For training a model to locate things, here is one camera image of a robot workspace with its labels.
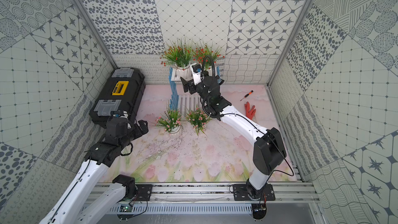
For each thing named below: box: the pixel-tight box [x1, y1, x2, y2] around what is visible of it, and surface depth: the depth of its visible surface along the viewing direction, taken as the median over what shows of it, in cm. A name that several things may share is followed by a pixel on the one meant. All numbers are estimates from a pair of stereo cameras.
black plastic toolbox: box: [89, 67, 147, 129], surface depth 95 cm
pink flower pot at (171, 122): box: [154, 106, 184, 134], surface depth 85 cm
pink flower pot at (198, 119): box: [185, 107, 213, 138], surface depth 88 cm
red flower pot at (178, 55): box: [159, 37, 194, 81], surface depth 81 cm
